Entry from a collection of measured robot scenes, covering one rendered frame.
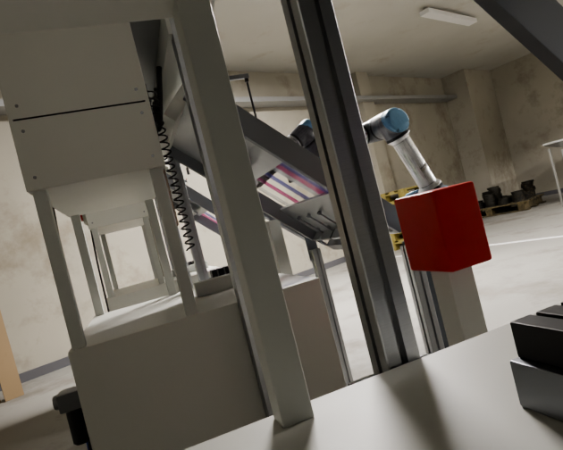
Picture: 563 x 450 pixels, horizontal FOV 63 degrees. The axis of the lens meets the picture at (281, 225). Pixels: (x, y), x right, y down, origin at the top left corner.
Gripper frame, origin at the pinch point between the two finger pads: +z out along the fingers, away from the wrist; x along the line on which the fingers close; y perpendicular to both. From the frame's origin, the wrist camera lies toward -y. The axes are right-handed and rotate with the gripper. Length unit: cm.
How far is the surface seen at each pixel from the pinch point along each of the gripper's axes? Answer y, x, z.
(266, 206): -8.7, -7.9, 1.6
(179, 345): -7, 60, 61
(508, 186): -417, -574, -541
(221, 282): -10.3, 26.2, 40.2
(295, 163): 2, 60, 6
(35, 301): 50, -280, 139
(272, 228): -19.7, -26.2, 2.2
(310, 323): -30, 60, 35
